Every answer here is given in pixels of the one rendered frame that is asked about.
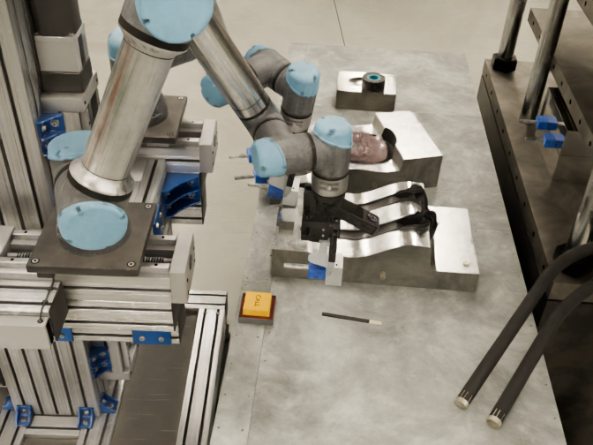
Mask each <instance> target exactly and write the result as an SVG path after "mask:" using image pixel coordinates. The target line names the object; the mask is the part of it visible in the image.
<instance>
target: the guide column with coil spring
mask: <svg viewBox="0 0 593 445"><path fill-rule="evenodd" d="M569 1H570V0H551V1H550V4H549V8H548V12H547V14H546V18H545V22H544V27H543V31H542V34H541V38H540V41H539V44H538V48H537V53H536V57H535V61H534V64H533V68H532V71H531V74H530V78H529V84H528V87H527V91H526V94H525V97H524V101H523V105H522V110H521V114H520V117H519V119H528V120H536V117H537V113H538V110H539V107H540V103H541V101H542V97H543V94H544V89H545V85H546V82H547V79H548V76H549V72H550V66H551V62H552V57H553V55H554V54H555V50H556V48H557V44H558V41H559V36H560V32H561V29H562V26H563V23H564V19H565V16H566V13H567V7H568V4H569Z"/></svg>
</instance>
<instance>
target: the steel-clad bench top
mask: <svg viewBox="0 0 593 445"><path fill-rule="evenodd" d="M287 60H289V61H290V62H291V63H294V62H296V61H305V62H306V63H307V64H314V65H315V66H316V67H317V68H318V69H319V72H320V80H319V91H318V93H317V97H316V101H315V104H314V109H313V112H312V120H311V124H310V126H311V125H313V124H315V122H316V121H317V120H318V119H319V118H322V117H325V116H338V117H343V118H345V119H346V120H348V121H349V122H350V123H351V125H368V124H372V122H373V119H374V117H375V115H376V114H377V113H387V112H378V111H365V110H353V109H336V108H335V103H336V89H337V78H338V71H345V72H378V73H385V74H394V75H395V87H396V99H395V105H394V112H398V111H409V110H411V111H412V112H413V114H414V115H415V117H416V118H417V120H418V121H419V123H420V124H421V125H422V126H423V128H424V129H425V131H426V132H427V133H428V135H429V136H430V138H431V139H432V141H433V142H434V144H435V145H436V147H437V148H438V149H439V151H440V152H441V153H442V155H443V157H442V162H441V166H440V171H439V180H438V184H437V187H430V188H424V191H425V193H426V196H427V199H428V206H430V207H454V208H466V209H468V214H469V222H470V228H471V232H472V237H473V241H474V247H475V251H476V256H477V265H478V269H479V274H480V275H479V278H478V281H477V287H476V291H475V292H470V291H459V290H437V289H426V288H414V287H402V286H392V285H380V284H368V283H346V282H342V286H335V285H325V282H326V281H324V280H312V279H301V278H289V277H278V276H272V248H273V242H274V233H275V230H276V221H277V215H278V209H279V206H280V204H275V205H269V201H268V198H267V196H266V191H265V189H260V193H259V201H258V205H257V210H256V215H255V219H254V224H253V228H252V234H251V242H250V246H249V251H248V255H247V260H246V264H245V269H244V277H243V281H242V286H241V290H240V295H239V299H238V304H237V309H236V317H235V321H234V326H233V330H232V335H231V339H230V344H229V352H228V356H227V361H226V365H225V370H224V375H223V379H222V384H221V392H220V396H219V401H218V405H217V411H216V415H215V420H214V428H213V432H212V437H211V441H210V445H567V442H566V439H565V435H564V432H563V428H562V425H561V421H560V418H559V412H558V408H557V404H556V401H555V397H554V394H553V391H552V385H551V381H550V377H549V374H548V371H547V367H546V364H545V360H544V354H543V355H542V357H541V358H540V359H539V361H538V363H537V365H536V367H535V369H534V370H533V372H532V374H531V376H530V377H529V379H528V380H527V382H526V384H525V386H524V387H523V389H522V391H521V393H520V395H518V397H517V399H516V401H515V402H514V405H513V406H512V408H511V410H510V412H509V413H508V414H507V416H506V418H505V420H504V422H503V423H502V425H501V426H500V428H499V429H493V428H491V427H490V426H488V425H487V423H486V420H487V418H488V416H489V414H490V413H491V411H492V409H493V407H494V405H495V404H496V403H497V401H498V400H499V397H500V396H501V394H502V392H503V391H504V389H505V387H506V386H507V384H508V383H509V381H510V379H511V378H512V376H513V374H514V372H515V370H516V369H517V367H518V365H519V364H520V363H521V362H522V359H523V358H524V356H525V354H526V353H527V351H528V349H529V347H530V345H531V344H532V343H533V341H534V340H535V338H536V336H537V334H538V333H537V327H536V323H535V320H534V316H533V312H531V314H530V315H529V317H528V319H527V320H526V321H525V322H524V324H523V325H522V327H521V329H520V330H519V332H518V333H517V335H516V336H515V338H514V340H513V341H512V342H511V343H510V345H509V346H508V348H507V350H506V351H505V353H504V354H503V356H502V357H501V359H500V360H499V362H498V364H497V365H496V366H495V367H494V369H493V370H492V372H491V374H490V375H489V377H488V378H487V380H486V381H485V383H484V385H483V386H482V387H481V388H480V390H479V391H478V393H477V395H476V396H475V398H474V399H473V401H472V402H471V404H470V405H469V407H468V408H467V410H465V411H464V410H462V409H460V408H458V407H457V406H456V405H455V404H454V400H455V398H456V397H457V396H458V395H459V393H460V392H461V390H462V388H463V387H464V385H465V384H466V383H467V381H468V380H469V378H470V376H471V375H472V374H473V373H474V371H475V370H476V368H477V367H478V365H479V364H480V362H481V361H482V359H483V358H484V356H485V354H486V353H487V351H488V350H489V349H490V348H491V347H492V345H493V343H494V342H495V340H496V339H497V337H498V336H499V334H500V333H501V331H502V330H503V328H504V327H505V326H506V324H507V323H508V321H509V320H510V318H511V317H512V316H513V314H514V312H515V311H516V309H517V308H518V306H519V305H520V303H521V302H522V301H523V300H524V298H525V297H526V295H527V294H528V292H527V289H526V286H525V282H524V279H523V275H522V269H521V266H520V262H519V259H518V255H517V251H516V248H515V244H514V239H513V235H512V231H511V228H510V224H509V221H508V218H507V211H506V208H505V204H504V201H503V198H502V194H501V190H500V187H499V180H498V178H497V174H496V170H495V167H494V163H493V159H492V154H491V150H490V147H489V143H488V139H487V136H486V133H485V129H484V123H483V119H482V116H481V113H480V109H479V106H478V102H477V96H476V92H475V89H474V86H473V82H472V78H471V75H470V71H469V66H468V62H467V58H466V55H465V54H460V53H446V52H432V51H419V50H405V49H379V48H366V47H351V46H338V45H325V44H310V43H308V45H307V43H297V42H290V43H289V50H288V55H287ZM272 277H273V279H272ZM270 289H271V290H270ZM246 291H253V292H265V293H272V295H275V296H276V305H275V311H274V323H273V326H268V325H258V324H246V323H238V315H239V309H240V305H241V300H242V296H243V293H246ZM322 312H324V313H334V314H339V315H345V316H350V317H357V318H362V319H367V320H373V321H382V324H381V325H376V324H371V323H365V322H360V321H350V320H344V319H338V318H333V317H327V316H322ZM264 330H265V331H264ZM263 336H264V337H263ZM262 342H263V343H262ZM261 347H262V349H261ZM260 353H261V355H260ZM259 360H260V361H259ZM258 371H259V372H258ZM257 377H258V378H257ZM256 382H257V384H256ZM255 389H256V390H255ZM254 394H255V395H254ZM253 400H254V402H253ZM252 406H253V408H252ZM251 412H252V413H251ZM250 423H251V424H250ZM249 429H250V431H249ZM248 435H249V437H248ZM247 441H248V442H247Z"/></svg>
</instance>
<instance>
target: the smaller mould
mask: <svg viewBox="0 0 593 445"><path fill-rule="evenodd" d="M365 73H366V72H345V71H338V78H337V89H336V103H335V108H336V109H353V110H365V111H378V112H394V105H395V99H396V87H395V75H394V74H385V73H381V74H383V75H384V76H385V77H386V84H385V88H384V90H382V91H380V92H369V91H366V90H364V89H362V87H361V84H362V76H363V75H364V74H365Z"/></svg>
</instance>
